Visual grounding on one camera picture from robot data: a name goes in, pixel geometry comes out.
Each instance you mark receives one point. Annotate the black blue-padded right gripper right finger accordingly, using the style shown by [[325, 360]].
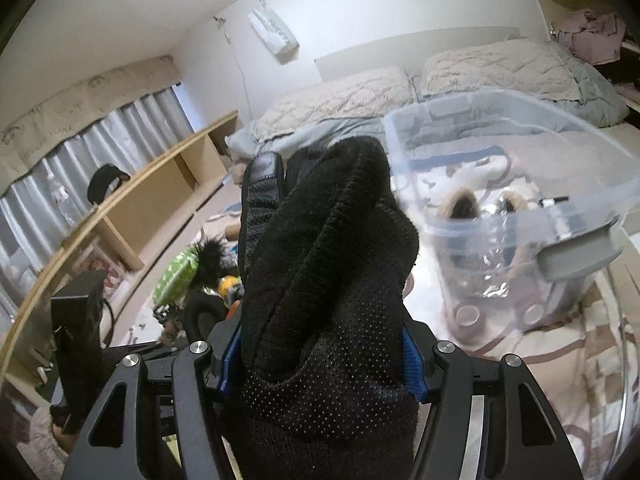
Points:
[[522, 438]]

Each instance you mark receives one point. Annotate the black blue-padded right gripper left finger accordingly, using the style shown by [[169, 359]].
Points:
[[158, 418]]

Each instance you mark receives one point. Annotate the black knit fabric garment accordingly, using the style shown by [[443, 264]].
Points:
[[324, 255]]

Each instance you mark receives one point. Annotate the black stand device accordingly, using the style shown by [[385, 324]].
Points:
[[76, 311]]

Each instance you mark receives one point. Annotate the green patterned pouch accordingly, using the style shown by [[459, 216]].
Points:
[[177, 278]]

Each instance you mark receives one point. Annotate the black fur pompom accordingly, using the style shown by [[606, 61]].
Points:
[[213, 263]]

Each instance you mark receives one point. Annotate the wooden low shelf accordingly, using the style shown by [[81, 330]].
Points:
[[137, 222]]

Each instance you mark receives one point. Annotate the clear plastic storage bin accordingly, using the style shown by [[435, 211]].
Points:
[[516, 200]]

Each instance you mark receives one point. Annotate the grey curtain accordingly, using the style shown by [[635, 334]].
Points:
[[32, 228]]

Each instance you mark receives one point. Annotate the beige quilted pillow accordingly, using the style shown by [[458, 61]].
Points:
[[368, 94]]

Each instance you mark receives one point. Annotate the white hanging bag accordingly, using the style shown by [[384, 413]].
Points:
[[273, 32]]

